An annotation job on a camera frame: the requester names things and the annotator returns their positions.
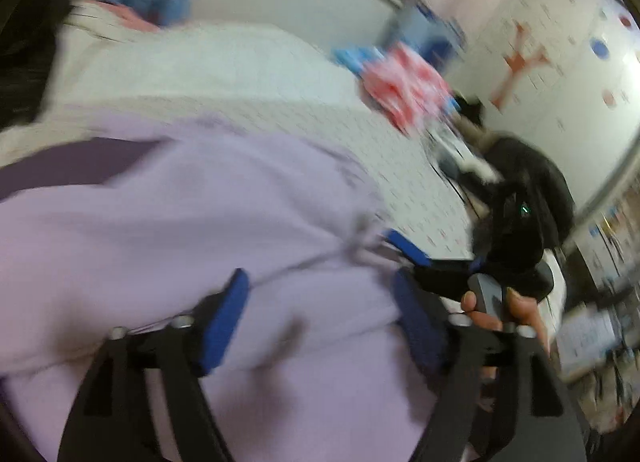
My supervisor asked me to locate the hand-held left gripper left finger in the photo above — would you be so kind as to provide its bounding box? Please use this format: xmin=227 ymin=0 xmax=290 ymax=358
xmin=57 ymin=268 xmax=251 ymax=462

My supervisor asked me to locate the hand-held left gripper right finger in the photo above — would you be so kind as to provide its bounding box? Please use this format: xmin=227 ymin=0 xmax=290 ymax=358
xmin=391 ymin=269 xmax=588 ymax=462

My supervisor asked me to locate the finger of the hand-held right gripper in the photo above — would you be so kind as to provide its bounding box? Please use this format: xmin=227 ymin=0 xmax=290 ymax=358
xmin=385 ymin=231 xmax=432 ymax=267

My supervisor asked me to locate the lilac and purple jacket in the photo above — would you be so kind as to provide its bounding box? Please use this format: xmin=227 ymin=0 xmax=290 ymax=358
xmin=0 ymin=112 xmax=451 ymax=462

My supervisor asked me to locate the person's right hand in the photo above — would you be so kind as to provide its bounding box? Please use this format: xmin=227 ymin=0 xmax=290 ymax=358
xmin=461 ymin=291 xmax=551 ymax=355

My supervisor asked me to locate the cherry print bed sheet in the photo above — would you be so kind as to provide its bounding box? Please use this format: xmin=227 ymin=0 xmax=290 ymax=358
xmin=0 ymin=92 xmax=483 ymax=265

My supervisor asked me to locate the black coat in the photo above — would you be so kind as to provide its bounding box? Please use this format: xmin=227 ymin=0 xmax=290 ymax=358
xmin=484 ymin=136 xmax=577 ymax=249

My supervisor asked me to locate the white power strip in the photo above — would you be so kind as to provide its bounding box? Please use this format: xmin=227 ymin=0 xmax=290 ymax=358
xmin=440 ymin=139 xmax=503 ymax=184

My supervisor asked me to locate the small dark object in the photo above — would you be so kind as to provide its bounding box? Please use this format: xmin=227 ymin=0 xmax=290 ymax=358
xmin=456 ymin=96 xmax=487 ymax=127

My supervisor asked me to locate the pink checked plastic bag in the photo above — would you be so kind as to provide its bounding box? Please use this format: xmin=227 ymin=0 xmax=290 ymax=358
xmin=359 ymin=41 xmax=457 ymax=137

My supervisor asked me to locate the blue patterned bag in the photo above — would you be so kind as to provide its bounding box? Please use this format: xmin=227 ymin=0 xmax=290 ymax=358
xmin=334 ymin=45 xmax=387 ymax=74

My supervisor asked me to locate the white wardrobe with tree sticker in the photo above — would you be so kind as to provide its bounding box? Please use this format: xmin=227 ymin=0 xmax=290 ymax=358
xmin=450 ymin=0 xmax=640 ymax=208

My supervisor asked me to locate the pink and blue cartoon curtain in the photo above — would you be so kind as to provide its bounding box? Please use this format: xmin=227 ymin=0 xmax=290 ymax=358
xmin=382 ymin=0 xmax=503 ymax=70

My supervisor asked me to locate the white striped duvet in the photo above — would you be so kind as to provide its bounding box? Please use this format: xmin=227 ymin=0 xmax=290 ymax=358
xmin=50 ymin=17 xmax=363 ymax=110

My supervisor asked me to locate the pink pillow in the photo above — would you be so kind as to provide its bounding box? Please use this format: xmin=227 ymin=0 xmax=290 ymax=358
xmin=84 ymin=0 xmax=162 ymax=34

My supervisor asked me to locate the black puffer jacket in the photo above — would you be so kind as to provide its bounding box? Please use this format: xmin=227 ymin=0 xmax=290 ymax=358
xmin=0 ymin=0 xmax=76 ymax=129

